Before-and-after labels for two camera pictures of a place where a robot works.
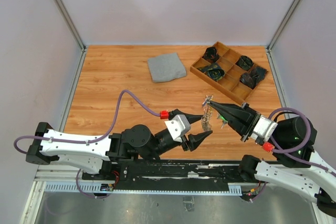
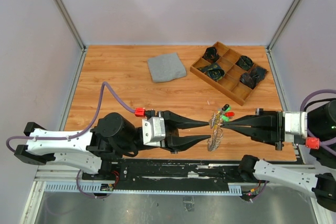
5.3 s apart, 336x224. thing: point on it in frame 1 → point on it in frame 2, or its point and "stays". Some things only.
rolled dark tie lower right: (251, 79) stays
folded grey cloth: (166, 66) stays
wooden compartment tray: (230, 72) stays
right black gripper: (242, 117) → (265, 125)
